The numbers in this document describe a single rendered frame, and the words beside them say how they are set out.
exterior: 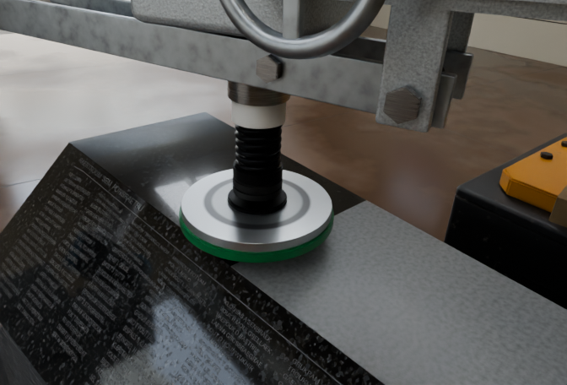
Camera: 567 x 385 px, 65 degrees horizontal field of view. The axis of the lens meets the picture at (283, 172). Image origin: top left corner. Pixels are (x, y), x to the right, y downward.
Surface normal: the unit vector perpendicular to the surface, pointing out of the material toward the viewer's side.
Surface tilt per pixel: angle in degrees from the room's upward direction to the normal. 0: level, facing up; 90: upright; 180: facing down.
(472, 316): 0
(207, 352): 45
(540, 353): 0
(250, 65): 90
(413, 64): 90
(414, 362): 0
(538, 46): 90
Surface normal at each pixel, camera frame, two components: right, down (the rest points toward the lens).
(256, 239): 0.04, -0.89
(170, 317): -0.47, -0.44
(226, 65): -0.47, 0.38
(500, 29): -0.81, 0.23
